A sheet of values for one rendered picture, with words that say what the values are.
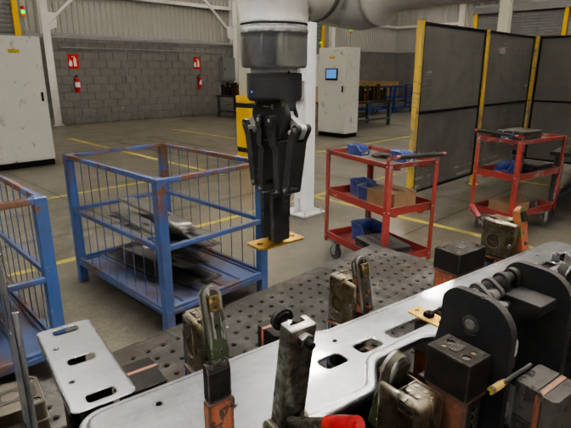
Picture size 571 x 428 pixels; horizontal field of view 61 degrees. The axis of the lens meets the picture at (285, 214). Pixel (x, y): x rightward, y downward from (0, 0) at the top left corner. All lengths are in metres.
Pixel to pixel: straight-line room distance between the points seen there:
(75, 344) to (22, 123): 7.78
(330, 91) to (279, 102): 10.84
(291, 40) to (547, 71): 7.92
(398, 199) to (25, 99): 6.60
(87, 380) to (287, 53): 0.61
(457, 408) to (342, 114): 10.70
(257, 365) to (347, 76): 10.55
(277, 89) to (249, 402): 0.47
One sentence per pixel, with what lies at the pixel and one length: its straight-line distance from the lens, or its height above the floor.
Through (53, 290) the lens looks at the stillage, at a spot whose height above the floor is 0.49.
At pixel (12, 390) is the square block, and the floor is 1.06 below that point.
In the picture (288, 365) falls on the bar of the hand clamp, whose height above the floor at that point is 1.17.
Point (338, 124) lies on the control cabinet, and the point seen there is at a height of 0.31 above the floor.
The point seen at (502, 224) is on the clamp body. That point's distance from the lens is 1.57.
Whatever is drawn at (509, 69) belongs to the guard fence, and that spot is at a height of 1.51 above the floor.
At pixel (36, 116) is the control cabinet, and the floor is 0.79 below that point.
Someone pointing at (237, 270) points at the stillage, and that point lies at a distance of 3.38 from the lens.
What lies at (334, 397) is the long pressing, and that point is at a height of 1.00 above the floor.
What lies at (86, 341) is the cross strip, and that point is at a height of 1.00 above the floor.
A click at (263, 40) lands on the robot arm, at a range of 0.64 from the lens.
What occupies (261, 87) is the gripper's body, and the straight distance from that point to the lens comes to 0.65.
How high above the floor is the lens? 1.49
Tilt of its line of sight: 17 degrees down
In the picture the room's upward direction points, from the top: straight up
